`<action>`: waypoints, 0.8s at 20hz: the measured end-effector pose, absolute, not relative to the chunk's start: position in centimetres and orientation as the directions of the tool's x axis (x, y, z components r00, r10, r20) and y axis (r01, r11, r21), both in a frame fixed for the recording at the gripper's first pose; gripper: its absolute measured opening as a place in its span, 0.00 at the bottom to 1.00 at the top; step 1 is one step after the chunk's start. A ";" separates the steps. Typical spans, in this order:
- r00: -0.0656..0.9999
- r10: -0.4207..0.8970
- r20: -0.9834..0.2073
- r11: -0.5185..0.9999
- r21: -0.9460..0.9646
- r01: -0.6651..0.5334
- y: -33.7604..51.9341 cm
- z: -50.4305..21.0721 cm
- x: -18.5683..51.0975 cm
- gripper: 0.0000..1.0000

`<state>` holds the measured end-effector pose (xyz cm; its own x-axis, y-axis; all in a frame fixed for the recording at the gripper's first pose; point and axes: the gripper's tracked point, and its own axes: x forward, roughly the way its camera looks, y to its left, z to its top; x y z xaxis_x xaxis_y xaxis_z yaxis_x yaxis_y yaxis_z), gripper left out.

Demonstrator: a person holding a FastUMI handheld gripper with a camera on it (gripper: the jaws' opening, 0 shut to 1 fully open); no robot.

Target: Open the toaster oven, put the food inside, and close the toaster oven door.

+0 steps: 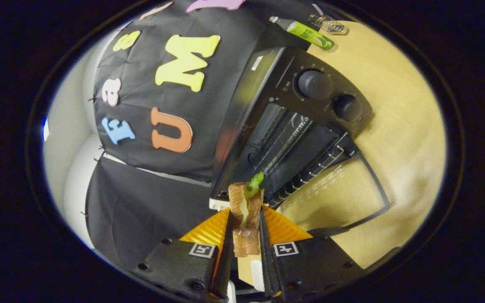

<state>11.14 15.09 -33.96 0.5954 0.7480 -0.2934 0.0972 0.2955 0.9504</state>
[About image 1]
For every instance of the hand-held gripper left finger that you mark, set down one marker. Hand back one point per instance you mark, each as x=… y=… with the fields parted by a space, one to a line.
x=227 y=256

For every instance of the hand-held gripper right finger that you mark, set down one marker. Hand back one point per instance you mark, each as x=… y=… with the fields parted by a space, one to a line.
x=266 y=252

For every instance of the toasted bread lettuce sandwich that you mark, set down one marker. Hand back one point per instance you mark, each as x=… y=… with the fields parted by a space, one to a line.
x=246 y=235

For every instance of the black toaster oven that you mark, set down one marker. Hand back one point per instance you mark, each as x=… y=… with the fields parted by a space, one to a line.
x=293 y=113

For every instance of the black backdrop cloth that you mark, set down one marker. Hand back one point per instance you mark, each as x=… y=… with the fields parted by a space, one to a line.
x=166 y=168

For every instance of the green label clear bottle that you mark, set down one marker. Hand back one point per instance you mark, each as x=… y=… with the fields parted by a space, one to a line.
x=305 y=33

